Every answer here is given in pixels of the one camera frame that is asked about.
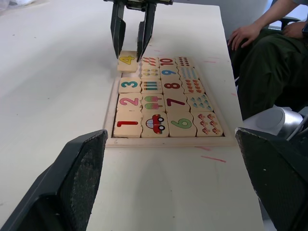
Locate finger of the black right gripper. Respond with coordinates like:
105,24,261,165
110,2,127,60
136,1,157,64

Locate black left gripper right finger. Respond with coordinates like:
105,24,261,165
235,127,308,231

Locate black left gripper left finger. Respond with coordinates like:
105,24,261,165
0,129,108,231

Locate wooden yellow number four tile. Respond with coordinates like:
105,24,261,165
117,50,138,72

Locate wooden red number ten tile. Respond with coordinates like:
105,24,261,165
158,57,178,69

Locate wooden blue number nine tile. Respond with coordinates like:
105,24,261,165
160,67,181,80

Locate wooden teal number three tile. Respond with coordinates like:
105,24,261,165
118,77,142,94

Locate wooden brown number eight tile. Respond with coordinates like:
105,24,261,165
161,78,186,96

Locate wooden pink number two tile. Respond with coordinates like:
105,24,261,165
116,92,142,114

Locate wooden maroon number seven tile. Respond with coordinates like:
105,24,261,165
163,93,192,114

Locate wooden red number one tile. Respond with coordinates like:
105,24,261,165
112,110,142,138

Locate wooden green number six tile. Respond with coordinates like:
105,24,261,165
166,111,198,138

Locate person's right hand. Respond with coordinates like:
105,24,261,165
227,23,263,51

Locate person's left hand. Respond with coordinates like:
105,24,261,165
282,21,308,39

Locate wooden five carrots tile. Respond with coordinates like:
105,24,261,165
141,57,160,69

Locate wooden four flowers tile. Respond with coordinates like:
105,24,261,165
140,67,161,80

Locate wooden ten dots tile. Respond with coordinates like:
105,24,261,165
175,56,194,69

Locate wooden three pencils tile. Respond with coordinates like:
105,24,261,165
141,80,163,95

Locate wooden nine blue fish tile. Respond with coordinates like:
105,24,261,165
178,66,200,80

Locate wooden two ice creams tile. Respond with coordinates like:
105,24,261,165
141,93,166,114

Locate wooden eight orange leaves tile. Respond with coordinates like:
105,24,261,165
181,78,205,95

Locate wooden seven raindrops tile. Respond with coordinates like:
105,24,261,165
186,93,214,113

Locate wooden red car tile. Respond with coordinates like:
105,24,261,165
141,112,169,138

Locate wooden six mushrooms tile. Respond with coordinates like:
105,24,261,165
191,111,226,137

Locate person's dark green trousers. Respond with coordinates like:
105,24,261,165
231,27,308,121

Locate wooden puzzle board frame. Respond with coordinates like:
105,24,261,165
103,56,235,148

